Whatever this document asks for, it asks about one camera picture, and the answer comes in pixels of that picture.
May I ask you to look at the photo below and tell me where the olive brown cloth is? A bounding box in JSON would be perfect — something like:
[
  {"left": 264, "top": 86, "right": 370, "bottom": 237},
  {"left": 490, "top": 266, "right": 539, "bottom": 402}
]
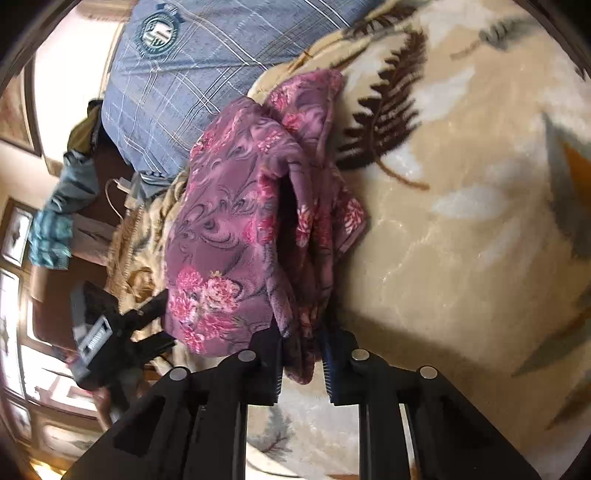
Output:
[{"left": 67, "top": 99, "right": 105, "bottom": 153}]

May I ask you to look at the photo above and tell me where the wooden framed window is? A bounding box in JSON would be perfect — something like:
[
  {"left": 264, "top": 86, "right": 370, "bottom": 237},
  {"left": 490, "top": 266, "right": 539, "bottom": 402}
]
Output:
[{"left": 0, "top": 268, "right": 107, "bottom": 462}]

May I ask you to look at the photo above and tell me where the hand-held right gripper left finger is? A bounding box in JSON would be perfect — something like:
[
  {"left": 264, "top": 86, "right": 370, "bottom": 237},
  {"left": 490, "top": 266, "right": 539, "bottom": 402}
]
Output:
[{"left": 62, "top": 328, "right": 284, "bottom": 480}]

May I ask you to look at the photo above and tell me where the grey cloth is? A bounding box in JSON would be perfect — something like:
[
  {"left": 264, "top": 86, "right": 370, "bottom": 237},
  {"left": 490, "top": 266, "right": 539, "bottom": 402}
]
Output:
[{"left": 44, "top": 150, "right": 100, "bottom": 215}]

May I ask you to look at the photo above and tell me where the white charging cable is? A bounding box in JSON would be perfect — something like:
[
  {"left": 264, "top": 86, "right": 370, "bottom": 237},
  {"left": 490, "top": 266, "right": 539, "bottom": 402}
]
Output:
[{"left": 105, "top": 179, "right": 126, "bottom": 219}]

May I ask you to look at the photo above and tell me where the purple floral shirt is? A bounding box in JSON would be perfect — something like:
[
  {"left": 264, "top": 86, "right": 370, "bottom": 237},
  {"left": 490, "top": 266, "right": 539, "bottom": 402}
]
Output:
[{"left": 164, "top": 69, "right": 368, "bottom": 386}]

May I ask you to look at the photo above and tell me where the person's left hand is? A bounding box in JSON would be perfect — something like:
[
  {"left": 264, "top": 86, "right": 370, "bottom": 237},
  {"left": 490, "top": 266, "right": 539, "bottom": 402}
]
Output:
[{"left": 95, "top": 374, "right": 139, "bottom": 428}]

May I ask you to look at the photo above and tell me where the teal striped cloth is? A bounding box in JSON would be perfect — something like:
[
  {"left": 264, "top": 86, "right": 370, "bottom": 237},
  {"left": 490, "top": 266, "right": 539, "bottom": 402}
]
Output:
[{"left": 28, "top": 210, "right": 75, "bottom": 271}]

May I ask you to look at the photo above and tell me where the wooden framed wall picture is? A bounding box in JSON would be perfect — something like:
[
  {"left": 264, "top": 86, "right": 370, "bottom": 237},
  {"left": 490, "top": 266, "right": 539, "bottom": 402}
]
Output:
[
  {"left": 0, "top": 92, "right": 42, "bottom": 158},
  {"left": 0, "top": 198, "right": 38, "bottom": 268}
]

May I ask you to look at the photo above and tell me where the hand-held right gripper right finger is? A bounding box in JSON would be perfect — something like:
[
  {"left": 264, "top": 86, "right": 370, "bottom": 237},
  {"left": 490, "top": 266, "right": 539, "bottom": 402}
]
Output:
[{"left": 321, "top": 323, "right": 543, "bottom": 480}]

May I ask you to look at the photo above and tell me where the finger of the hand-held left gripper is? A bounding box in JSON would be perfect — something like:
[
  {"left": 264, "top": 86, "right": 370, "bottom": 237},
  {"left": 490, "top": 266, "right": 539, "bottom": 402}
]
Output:
[
  {"left": 117, "top": 292, "right": 168, "bottom": 334},
  {"left": 131, "top": 333, "right": 178, "bottom": 360}
]

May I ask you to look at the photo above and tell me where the pale pink cloth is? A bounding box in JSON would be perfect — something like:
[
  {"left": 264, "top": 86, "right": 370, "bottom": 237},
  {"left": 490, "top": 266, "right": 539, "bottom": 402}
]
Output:
[{"left": 69, "top": 217, "right": 116, "bottom": 268}]

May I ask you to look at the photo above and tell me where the beige leaf print blanket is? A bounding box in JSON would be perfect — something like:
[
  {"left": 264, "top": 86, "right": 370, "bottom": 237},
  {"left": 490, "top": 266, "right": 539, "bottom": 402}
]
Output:
[{"left": 106, "top": 0, "right": 591, "bottom": 480}]

